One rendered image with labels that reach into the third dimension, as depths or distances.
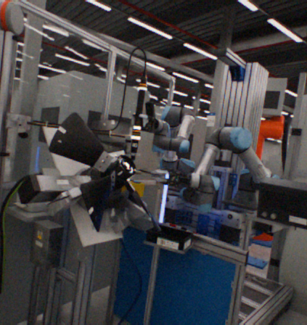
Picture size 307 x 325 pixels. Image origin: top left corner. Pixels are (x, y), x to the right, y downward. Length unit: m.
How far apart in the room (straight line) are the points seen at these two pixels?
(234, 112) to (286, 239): 1.38
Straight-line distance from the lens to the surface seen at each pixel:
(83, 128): 1.39
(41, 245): 1.67
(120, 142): 1.55
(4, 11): 1.76
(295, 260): 3.08
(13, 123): 1.67
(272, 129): 5.40
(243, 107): 2.25
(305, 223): 1.51
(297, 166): 2.99
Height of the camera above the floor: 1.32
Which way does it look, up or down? 3 degrees down
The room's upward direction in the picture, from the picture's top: 8 degrees clockwise
